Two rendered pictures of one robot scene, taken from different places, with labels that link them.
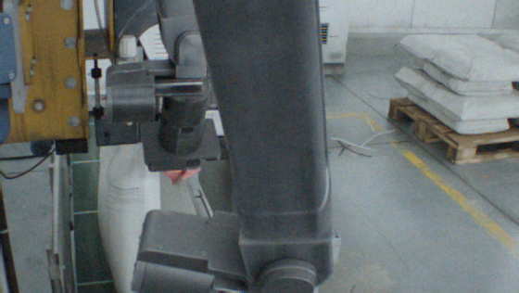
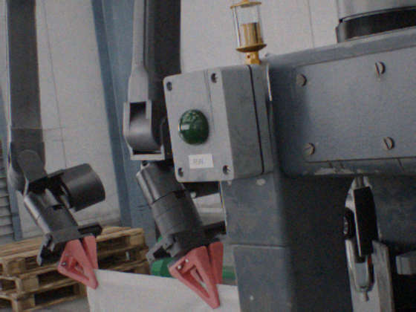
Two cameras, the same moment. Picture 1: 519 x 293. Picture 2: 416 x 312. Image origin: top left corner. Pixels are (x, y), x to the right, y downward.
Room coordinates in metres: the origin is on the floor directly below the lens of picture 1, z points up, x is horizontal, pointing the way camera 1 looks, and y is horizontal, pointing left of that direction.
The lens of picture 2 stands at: (1.73, -0.25, 1.29)
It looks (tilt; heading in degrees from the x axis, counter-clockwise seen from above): 3 degrees down; 158
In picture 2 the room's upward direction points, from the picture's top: 7 degrees counter-clockwise
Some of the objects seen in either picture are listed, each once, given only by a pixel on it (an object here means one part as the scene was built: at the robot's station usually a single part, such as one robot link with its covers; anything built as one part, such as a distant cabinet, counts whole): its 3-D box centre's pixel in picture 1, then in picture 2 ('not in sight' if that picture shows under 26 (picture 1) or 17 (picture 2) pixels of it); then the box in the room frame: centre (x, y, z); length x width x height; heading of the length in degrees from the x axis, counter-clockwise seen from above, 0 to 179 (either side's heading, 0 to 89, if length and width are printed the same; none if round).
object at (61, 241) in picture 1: (63, 213); not in sight; (1.51, 0.58, 0.54); 1.05 x 0.02 x 0.41; 18
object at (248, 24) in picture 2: not in sight; (248, 26); (1.07, 0.07, 1.37); 0.03 x 0.02 x 0.03; 18
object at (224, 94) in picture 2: not in sight; (217, 124); (1.10, 0.01, 1.29); 0.08 x 0.05 x 0.09; 18
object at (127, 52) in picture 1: (131, 81); (356, 233); (0.96, 0.22, 1.14); 0.05 x 0.04 x 0.16; 108
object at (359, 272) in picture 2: not in sight; (360, 264); (0.96, 0.23, 1.11); 0.03 x 0.03 x 0.06
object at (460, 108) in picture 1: (482, 100); not in sight; (3.48, -1.38, 0.32); 0.66 x 0.43 x 0.15; 110
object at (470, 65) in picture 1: (490, 64); not in sight; (3.47, -1.39, 0.56); 0.66 x 0.42 x 0.15; 108
